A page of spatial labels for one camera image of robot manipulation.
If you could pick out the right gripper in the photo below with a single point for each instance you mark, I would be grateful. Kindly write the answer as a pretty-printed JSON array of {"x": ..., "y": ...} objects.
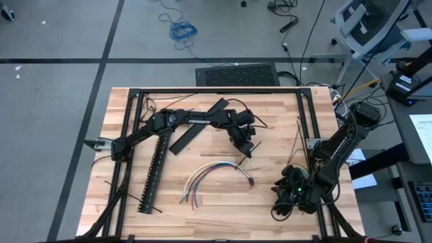
[{"x": 300, "y": 189}]

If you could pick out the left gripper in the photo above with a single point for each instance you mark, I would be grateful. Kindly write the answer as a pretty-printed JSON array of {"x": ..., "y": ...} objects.
[{"x": 240, "y": 135}]

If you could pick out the black duct cover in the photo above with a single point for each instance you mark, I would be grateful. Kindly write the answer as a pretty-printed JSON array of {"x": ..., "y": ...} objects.
[{"x": 189, "y": 138}]

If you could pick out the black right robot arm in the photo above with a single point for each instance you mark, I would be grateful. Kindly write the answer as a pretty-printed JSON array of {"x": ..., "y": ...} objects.
[{"x": 341, "y": 145}]

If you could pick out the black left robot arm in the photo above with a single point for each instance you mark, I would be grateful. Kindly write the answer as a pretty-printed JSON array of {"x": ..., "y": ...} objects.
[{"x": 199, "y": 119}]

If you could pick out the white paper sheet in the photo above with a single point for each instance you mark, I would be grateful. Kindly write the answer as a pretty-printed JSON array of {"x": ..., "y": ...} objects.
[{"x": 366, "y": 181}]

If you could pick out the black desk leg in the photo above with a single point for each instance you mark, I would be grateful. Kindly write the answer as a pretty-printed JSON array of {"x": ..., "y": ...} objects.
[{"x": 378, "y": 163}]

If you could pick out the black round knob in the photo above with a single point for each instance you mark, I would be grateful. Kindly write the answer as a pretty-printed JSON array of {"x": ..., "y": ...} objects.
[{"x": 397, "y": 230}]

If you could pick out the black power strip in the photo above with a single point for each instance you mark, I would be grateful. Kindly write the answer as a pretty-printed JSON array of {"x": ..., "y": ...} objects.
[{"x": 289, "y": 25}]

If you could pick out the grey desk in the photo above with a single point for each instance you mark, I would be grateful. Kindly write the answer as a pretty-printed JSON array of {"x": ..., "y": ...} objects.
[{"x": 418, "y": 172}]

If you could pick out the black keyboard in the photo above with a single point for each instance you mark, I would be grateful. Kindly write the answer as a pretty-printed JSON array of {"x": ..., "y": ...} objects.
[{"x": 422, "y": 202}]

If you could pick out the small black object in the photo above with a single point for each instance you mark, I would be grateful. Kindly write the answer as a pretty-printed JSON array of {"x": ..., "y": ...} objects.
[{"x": 243, "y": 3}]

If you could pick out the white printed sheet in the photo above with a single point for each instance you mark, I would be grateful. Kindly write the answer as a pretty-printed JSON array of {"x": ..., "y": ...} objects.
[{"x": 422, "y": 135}]

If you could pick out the black labelled device box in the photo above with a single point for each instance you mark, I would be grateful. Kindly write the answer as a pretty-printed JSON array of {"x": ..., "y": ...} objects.
[{"x": 403, "y": 86}]

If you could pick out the grey mesh office chair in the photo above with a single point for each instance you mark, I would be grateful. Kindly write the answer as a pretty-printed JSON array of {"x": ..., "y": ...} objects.
[{"x": 351, "y": 20}]

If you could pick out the black caster wheel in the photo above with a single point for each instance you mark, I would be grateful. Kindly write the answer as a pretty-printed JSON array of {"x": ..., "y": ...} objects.
[{"x": 6, "y": 13}]

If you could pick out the grey metal mounting bracket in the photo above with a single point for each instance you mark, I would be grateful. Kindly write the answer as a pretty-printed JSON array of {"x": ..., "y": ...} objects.
[
  {"x": 98, "y": 144},
  {"x": 310, "y": 142}
]

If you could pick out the black aluminium table frame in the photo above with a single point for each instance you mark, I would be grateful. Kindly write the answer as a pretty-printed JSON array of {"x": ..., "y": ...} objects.
[{"x": 219, "y": 90}]

